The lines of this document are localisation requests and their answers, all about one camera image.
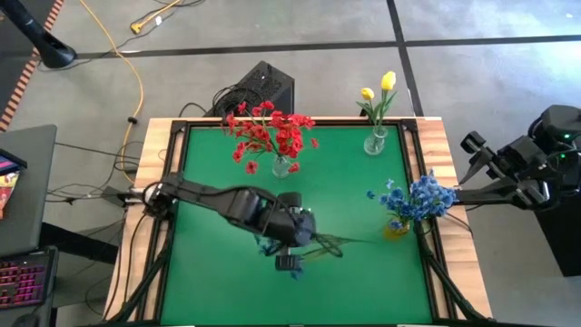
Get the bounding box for black aluminium table frame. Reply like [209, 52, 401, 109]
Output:
[153, 118, 441, 326]

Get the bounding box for colourful snack packet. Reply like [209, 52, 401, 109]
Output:
[0, 171, 22, 220]

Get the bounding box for black computer tower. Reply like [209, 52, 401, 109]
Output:
[235, 60, 296, 118]

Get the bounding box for black cable bundle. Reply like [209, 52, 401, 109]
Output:
[179, 84, 260, 120]

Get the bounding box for yellow extension cord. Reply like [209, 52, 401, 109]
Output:
[79, 0, 145, 149]

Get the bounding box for green table mat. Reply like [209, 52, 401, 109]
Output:
[161, 125, 433, 325]

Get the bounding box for black storage box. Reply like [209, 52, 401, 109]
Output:
[535, 206, 581, 278]

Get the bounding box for yellow cord with plug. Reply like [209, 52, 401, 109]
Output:
[130, 0, 182, 35]

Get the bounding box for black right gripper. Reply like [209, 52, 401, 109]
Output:
[458, 131, 548, 184]

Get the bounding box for clear flared glass vase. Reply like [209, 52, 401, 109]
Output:
[363, 124, 389, 156]

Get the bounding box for black stand base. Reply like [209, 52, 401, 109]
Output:
[0, 0, 78, 69]

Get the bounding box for dark tablet device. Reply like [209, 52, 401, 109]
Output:
[0, 147, 28, 176]

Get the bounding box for yellow artificial tulip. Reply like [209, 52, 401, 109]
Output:
[375, 71, 399, 137]
[356, 87, 381, 135]

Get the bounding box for black computer mouse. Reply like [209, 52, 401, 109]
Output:
[11, 312, 41, 327]

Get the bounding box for wooden table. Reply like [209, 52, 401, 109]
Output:
[103, 116, 494, 324]

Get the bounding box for clear ribbed glass bottle vase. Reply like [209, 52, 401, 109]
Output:
[271, 154, 291, 179]

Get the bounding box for black frame strut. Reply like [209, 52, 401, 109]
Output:
[415, 222, 482, 322]
[104, 217, 179, 324]

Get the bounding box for black mat with striped edge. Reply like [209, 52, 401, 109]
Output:
[0, 0, 64, 133]

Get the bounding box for grey side desk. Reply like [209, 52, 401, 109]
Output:
[0, 124, 58, 258]

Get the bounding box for black backlit keyboard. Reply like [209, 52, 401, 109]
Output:
[0, 247, 59, 314]

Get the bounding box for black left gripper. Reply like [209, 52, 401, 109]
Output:
[258, 191, 318, 273]

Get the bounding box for amber glass bottle vase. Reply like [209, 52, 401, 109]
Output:
[383, 217, 412, 241]

